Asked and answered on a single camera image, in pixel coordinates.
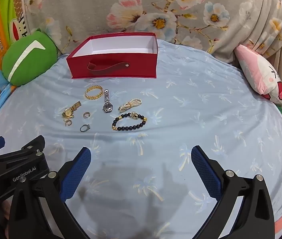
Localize gold chain bracelet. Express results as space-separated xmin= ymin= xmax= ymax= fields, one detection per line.
xmin=85 ymin=86 xmax=103 ymax=100

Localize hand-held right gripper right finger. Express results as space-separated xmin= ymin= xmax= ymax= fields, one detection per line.
xmin=191 ymin=146 xmax=276 ymax=239

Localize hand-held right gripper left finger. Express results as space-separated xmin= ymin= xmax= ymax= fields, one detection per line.
xmin=7 ymin=147 xmax=93 ymax=239

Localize gold wristwatch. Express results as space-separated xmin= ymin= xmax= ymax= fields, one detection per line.
xmin=61 ymin=101 xmax=82 ymax=118

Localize pink cartoon pillow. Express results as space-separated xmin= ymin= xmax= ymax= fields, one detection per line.
xmin=234 ymin=44 xmax=282 ymax=109

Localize black bead bracelet gold charms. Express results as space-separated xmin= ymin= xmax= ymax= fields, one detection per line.
xmin=112 ymin=113 xmax=147 ymax=131

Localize pearl bracelet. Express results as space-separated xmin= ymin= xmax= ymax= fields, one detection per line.
xmin=118 ymin=99 xmax=142 ymax=112

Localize green pillow white stripe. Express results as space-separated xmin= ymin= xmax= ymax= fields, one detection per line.
xmin=2 ymin=28 xmax=58 ymax=87

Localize light blue palm print sheet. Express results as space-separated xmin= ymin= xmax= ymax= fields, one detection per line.
xmin=0 ymin=40 xmax=282 ymax=239

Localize grey floral quilt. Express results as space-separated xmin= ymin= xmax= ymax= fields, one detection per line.
xmin=22 ymin=0 xmax=282 ymax=64

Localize silver wristwatch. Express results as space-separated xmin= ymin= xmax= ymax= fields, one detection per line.
xmin=102 ymin=89 xmax=113 ymax=113

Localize colourful cartoon printed cloth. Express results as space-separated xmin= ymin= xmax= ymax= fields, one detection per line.
xmin=0 ymin=0 xmax=32 ymax=140

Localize red box with strap handle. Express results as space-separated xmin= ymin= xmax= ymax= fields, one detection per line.
xmin=66 ymin=32 xmax=159 ymax=79

